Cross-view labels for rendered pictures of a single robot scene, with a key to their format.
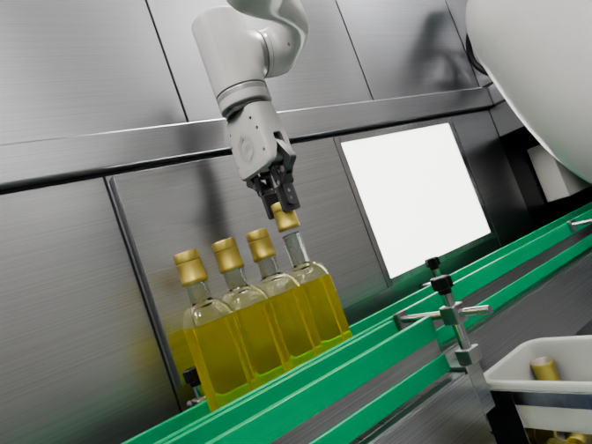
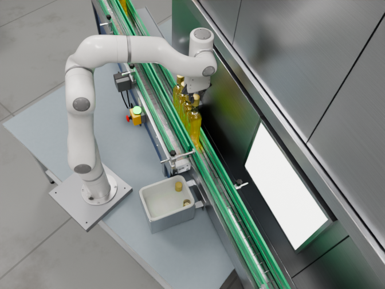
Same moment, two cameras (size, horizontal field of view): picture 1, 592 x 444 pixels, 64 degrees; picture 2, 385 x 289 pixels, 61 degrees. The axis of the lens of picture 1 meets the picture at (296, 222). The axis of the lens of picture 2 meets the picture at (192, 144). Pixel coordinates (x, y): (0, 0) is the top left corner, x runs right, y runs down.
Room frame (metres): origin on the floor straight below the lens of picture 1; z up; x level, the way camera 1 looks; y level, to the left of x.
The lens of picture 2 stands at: (0.87, -0.93, 2.39)
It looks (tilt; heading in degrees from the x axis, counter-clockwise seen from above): 55 degrees down; 98
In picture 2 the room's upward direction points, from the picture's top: 6 degrees clockwise
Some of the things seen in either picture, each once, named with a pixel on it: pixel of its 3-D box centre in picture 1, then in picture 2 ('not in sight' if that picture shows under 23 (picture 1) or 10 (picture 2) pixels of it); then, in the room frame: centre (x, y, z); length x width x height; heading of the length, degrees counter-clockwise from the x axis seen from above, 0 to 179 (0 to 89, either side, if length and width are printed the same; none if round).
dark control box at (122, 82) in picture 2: not in sight; (122, 82); (0.22, 0.38, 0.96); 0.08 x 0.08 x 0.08; 36
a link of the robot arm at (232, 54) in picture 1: (230, 55); (200, 49); (0.74, 0.01, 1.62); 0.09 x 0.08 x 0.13; 116
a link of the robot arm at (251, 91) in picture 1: (244, 102); not in sight; (0.74, 0.01, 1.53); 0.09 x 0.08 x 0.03; 37
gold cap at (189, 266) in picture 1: (189, 267); (180, 78); (0.63, 0.15, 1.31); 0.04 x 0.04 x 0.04
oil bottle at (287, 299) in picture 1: (295, 344); (188, 117); (0.70, 0.06, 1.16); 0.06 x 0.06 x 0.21; 37
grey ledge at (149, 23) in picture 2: not in sight; (164, 56); (0.42, 0.62, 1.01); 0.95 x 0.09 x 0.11; 126
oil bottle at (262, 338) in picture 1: (263, 359); (183, 109); (0.66, 0.11, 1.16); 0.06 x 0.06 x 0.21; 36
